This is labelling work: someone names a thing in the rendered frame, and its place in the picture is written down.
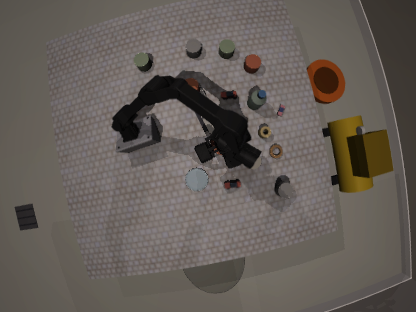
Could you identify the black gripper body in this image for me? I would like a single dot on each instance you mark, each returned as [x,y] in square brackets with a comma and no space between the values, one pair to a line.
[205,153]

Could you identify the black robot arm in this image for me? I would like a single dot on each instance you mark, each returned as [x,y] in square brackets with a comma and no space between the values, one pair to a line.
[230,129]

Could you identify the grey bottle with dark blue cap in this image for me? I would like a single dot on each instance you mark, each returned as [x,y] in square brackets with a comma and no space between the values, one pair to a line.
[257,99]

